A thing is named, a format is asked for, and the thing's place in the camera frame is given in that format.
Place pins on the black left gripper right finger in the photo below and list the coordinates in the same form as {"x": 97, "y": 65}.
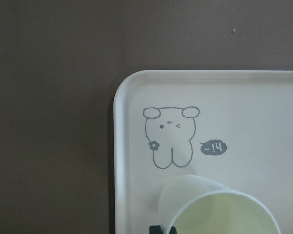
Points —
{"x": 172, "y": 230}

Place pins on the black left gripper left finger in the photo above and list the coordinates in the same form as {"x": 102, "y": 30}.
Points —
{"x": 155, "y": 229}

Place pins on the cream white cup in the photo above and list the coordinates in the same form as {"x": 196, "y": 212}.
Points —
{"x": 197, "y": 205}

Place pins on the beige rabbit tray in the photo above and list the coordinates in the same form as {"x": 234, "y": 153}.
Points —
{"x": 233, "y": 127}

